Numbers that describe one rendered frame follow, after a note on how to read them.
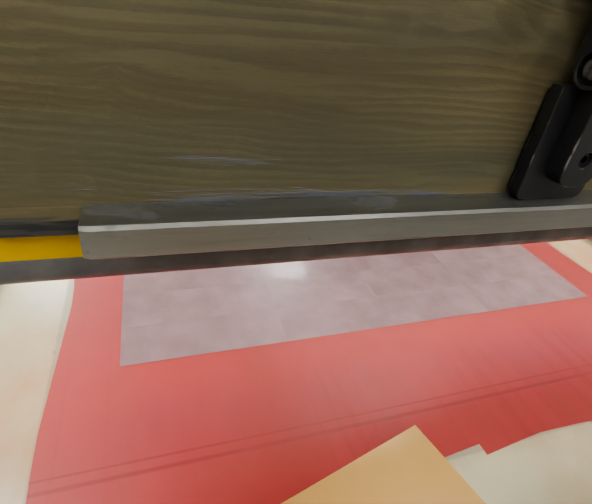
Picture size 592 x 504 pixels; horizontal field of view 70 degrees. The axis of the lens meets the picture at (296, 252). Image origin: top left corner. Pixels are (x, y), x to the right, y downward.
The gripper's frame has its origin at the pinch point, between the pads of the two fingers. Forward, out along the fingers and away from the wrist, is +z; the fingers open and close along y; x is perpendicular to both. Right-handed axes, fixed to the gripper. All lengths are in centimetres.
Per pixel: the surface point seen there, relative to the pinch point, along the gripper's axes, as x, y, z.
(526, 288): 13.0, -5.9, 14.4
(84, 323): -18.6, -7.9, 14.8
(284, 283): -5.7, -9.6, 14.6
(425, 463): -2.8, 4.8, 14.5
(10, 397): -21.5, -3.2, 14.8
